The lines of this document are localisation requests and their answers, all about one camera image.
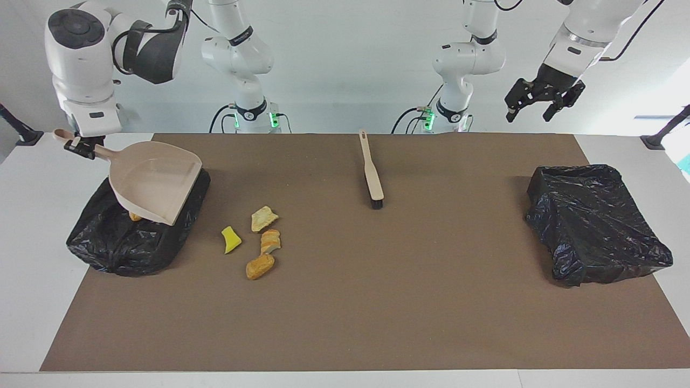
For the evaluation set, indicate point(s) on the pale toast bread piece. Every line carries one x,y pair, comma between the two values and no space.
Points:
263,218

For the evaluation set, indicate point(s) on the beige plastic dustpan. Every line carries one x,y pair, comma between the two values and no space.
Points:
156,183

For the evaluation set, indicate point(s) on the teal object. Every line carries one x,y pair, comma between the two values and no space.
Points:
685,164

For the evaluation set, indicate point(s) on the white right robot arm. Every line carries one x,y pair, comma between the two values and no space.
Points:
81,59

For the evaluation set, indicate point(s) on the beige hand brush black bristles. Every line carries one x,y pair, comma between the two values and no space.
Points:
373,178

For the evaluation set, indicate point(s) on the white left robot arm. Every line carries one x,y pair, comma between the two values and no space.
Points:
469,56

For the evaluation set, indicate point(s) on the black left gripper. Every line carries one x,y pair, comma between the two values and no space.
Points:
558,81

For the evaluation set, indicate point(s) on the brown bread roll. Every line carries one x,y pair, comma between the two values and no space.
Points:
260,267

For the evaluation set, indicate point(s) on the striped orange croissant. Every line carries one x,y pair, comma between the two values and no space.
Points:
270,241

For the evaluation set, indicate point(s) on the black bag lined bin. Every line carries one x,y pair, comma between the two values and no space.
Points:
118,242
593,226

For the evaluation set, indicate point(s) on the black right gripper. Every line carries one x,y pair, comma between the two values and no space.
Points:
86,144

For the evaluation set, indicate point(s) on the brown table mat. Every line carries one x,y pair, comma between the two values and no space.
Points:
345,328

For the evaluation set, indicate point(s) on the black camera stand clamp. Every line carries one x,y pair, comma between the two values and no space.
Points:
21,132
660,137

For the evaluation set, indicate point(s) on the pale striped croissant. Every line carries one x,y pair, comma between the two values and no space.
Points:
135,217

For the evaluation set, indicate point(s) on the small yellow sponge piece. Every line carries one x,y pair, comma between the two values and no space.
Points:
230,241

